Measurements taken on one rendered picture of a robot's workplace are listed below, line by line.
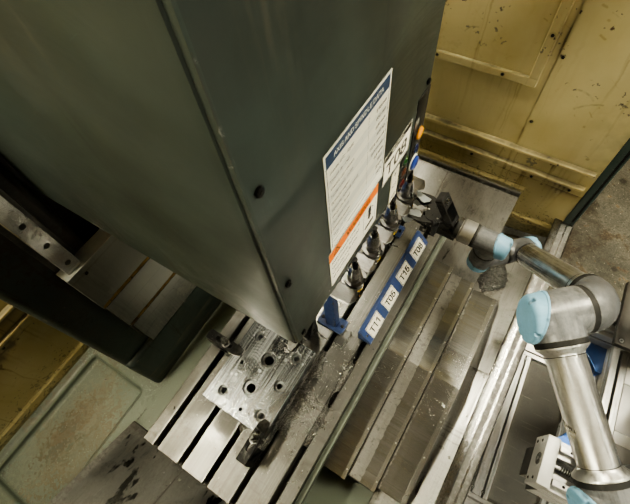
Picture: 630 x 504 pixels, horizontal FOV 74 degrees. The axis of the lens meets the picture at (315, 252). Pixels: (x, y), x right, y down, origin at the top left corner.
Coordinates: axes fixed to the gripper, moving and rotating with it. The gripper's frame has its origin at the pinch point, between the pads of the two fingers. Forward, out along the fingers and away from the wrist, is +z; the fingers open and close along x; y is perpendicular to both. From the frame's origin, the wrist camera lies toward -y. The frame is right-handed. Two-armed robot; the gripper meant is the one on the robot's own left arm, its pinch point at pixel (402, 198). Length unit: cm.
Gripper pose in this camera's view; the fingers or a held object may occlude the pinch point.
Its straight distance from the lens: 138.2
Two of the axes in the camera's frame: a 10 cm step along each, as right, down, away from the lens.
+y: 0.5, 4.7, 8.8
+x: 5.2, -7.6, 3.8
